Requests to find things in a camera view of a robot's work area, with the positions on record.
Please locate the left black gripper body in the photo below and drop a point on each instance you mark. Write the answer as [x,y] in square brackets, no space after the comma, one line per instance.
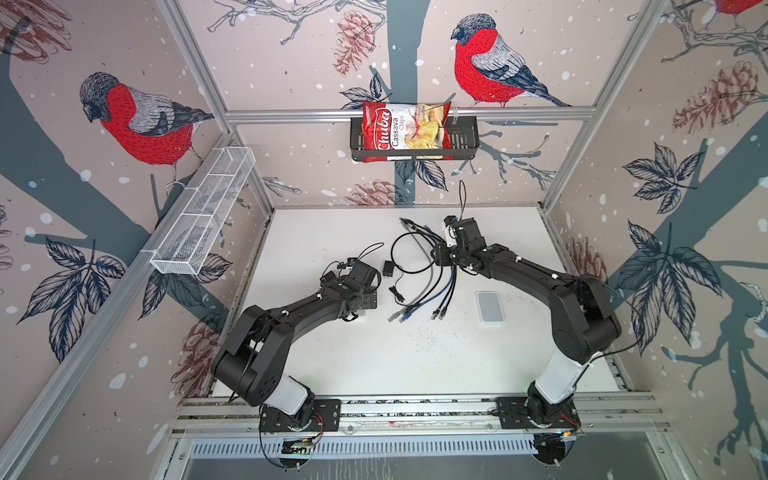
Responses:
[368,298]

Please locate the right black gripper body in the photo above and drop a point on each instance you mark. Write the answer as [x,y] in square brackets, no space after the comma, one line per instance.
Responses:
[450,256]

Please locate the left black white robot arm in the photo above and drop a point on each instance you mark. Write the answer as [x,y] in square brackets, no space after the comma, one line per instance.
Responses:
[251,359]

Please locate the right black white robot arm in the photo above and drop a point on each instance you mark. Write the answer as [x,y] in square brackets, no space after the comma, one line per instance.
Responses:
[583,321]

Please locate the red cassava chips bag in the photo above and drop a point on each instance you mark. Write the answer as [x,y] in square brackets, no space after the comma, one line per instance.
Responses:
[390,127]

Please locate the right white network switch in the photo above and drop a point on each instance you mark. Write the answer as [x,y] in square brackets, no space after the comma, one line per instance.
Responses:
[489,307]

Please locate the black wall basket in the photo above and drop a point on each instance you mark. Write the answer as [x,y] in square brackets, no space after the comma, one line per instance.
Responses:
[462,132]

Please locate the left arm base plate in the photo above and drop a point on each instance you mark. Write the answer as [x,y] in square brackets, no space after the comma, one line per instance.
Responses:
[316,415]

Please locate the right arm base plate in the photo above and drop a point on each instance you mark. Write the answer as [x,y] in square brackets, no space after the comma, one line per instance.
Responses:
[519,412]

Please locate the white wire mesh shelf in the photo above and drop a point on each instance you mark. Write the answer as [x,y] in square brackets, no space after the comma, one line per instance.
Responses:
[193,233]

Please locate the aluminium mounting rail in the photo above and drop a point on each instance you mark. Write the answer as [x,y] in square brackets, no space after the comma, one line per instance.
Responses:
[618,411]

